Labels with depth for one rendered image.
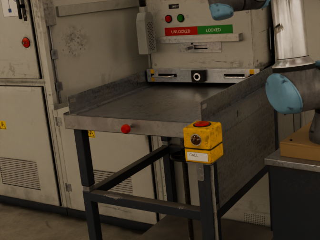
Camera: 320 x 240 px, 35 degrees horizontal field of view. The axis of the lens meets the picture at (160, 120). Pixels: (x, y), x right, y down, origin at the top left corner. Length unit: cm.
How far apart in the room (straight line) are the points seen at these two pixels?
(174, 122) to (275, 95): 39
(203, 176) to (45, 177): 185
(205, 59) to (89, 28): 51
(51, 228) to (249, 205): 120
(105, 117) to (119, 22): 65
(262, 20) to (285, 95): 81
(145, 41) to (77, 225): 129
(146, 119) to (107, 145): 104
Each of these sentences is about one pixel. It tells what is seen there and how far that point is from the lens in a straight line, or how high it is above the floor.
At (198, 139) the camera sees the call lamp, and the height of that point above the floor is 87.
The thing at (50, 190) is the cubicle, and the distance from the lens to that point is 316.
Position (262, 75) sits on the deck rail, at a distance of 207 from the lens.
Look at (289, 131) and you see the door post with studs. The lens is 225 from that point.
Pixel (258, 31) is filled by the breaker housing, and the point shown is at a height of 107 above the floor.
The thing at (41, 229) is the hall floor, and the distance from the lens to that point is 307.
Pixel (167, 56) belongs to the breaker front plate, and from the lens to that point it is 225.
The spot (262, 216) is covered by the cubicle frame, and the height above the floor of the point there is 20.
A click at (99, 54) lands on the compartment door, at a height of 102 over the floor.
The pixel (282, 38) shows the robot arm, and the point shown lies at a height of 111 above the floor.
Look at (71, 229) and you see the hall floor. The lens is 299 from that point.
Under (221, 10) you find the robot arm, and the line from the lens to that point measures 173.
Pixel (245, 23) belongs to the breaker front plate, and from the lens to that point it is 207.
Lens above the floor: 127
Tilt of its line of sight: 14 degrees down
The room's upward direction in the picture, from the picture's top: 6 degrees counter-clockwise
